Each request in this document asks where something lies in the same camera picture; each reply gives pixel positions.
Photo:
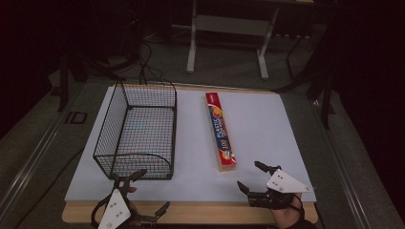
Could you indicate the red plastic wrap box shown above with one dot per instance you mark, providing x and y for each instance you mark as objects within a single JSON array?
[{"x": 220, "y": 130}]

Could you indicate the person's left hand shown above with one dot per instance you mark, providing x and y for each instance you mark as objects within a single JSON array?
[{"x": 132, "y": 190}]

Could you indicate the metal floor rail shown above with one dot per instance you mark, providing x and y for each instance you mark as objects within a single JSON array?
[
  {"x": 340, "y": 165},
  {"x": 30, "y": 165}
]

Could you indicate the black stand legs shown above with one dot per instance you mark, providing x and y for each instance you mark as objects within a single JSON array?
[
  {"x": 63, "y": 82},
  {"x": 326, "y": 95}
]

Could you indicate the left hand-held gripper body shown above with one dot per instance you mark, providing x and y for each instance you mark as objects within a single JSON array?
[{"x": 114, "y": 210}]

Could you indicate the white metal table frame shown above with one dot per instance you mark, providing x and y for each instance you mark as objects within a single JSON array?
[{"x": 230, "y": 25}]

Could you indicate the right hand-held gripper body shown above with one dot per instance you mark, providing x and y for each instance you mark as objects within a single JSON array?
[{"x": 285, "y": 184}]

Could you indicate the person's right hand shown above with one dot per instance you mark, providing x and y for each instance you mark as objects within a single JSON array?
[{"x": 288, "y": 218}]

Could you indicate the black floor bracket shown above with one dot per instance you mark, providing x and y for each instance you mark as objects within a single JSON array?
[{"x": 76, "y": 117}]

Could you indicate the white table mat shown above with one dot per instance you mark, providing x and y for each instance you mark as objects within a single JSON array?
[{"x": 261, "y": 133}]

